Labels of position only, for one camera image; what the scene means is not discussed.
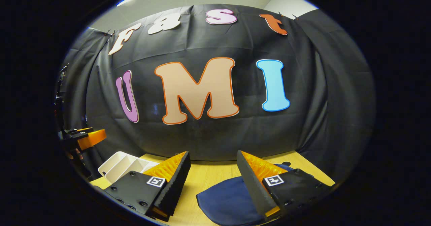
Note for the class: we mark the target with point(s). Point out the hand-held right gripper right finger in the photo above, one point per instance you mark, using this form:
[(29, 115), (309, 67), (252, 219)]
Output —
[(252, 185)]

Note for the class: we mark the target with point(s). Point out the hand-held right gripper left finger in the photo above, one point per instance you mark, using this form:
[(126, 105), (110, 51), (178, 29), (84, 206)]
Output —
[(175, 182)]

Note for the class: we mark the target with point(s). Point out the black backdrop cloth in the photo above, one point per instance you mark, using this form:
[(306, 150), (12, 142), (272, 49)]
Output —
[(219, 84)]

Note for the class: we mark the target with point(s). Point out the blue schoolbag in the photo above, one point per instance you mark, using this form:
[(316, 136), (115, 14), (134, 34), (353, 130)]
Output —
[(229, 199)]

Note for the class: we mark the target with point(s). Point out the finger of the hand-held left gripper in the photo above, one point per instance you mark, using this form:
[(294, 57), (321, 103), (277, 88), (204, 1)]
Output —
[(94, 136)]

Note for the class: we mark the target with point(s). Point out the white plastic bookshelf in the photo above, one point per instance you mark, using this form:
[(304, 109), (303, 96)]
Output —
[(121, 167)]

